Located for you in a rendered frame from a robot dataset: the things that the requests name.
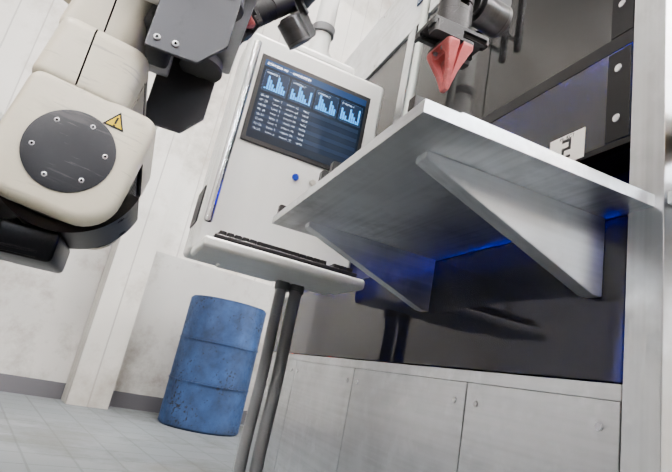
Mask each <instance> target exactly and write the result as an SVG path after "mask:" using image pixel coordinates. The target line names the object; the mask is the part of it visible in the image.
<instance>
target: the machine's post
mask: <svg viewBox="0 0 672 472"><path fill-rule="evenodd" d="M629 184H630V185H633V186H635V187H637V188H639V189H642V190H644V191H647V192H649V193H651V194H654V195H655V202H654V207H652V208H648V209H643V210H639V211H635V212H631V213H628V237H627V268H626V299H625V329H624V360H623V391H622V422H621V453H620V472H672V205H670V204H668V191H671V190H672V0H635V22H634V52H633V83H632V114H631V145H630V176H629Z"/></svg>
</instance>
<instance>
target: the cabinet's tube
mask: <svg viewBox="0 0 672 472"><path fill-rule="evenodd" d="M339 3H340V0H321V2H320V6H319V10H318V14H317V18H316V22H315V23H314V24H313V26H314V29H315V31H316V35H315V36H314V37H313V38H312V39H311V42H310V46H309V47H308V48H310V49H312V50H314V51H316V52H319V53H321V54H323V55H325V56H328V57H330V58H331V56H330V54H329V53H328V50H329V46H330V42H331V41H333V39H334V34H335V28H334V25H335V20H336V16H337V12H338V8H339Z"/></svg>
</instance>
